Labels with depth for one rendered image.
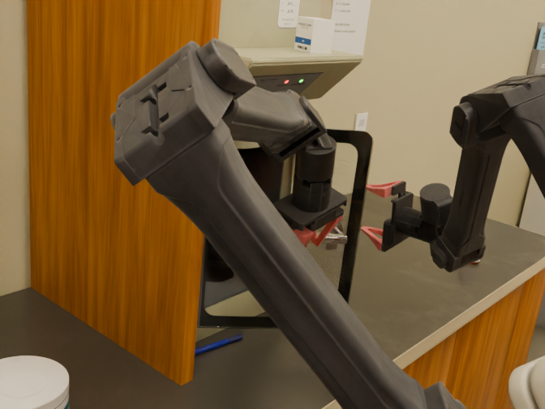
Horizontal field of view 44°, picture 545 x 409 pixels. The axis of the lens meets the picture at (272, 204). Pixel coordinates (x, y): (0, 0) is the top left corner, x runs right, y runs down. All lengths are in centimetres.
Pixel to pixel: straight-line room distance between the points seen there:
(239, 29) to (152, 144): 75
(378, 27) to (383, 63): 14
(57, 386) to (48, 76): 63
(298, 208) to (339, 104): 130
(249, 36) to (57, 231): 55
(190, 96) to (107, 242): 83
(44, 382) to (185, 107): 58
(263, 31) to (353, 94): 111
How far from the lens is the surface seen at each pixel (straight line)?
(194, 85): 48
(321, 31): 125
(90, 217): 131
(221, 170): 48
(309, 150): 94
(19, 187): 151
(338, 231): 123
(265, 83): 115
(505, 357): 223
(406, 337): 148
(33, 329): 140
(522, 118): 93
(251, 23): 123
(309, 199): 98
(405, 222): 137
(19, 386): 97
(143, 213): 118
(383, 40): 242
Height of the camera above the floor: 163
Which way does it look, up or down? 19 degrees down
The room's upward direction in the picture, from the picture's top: 6 degrees clockwise
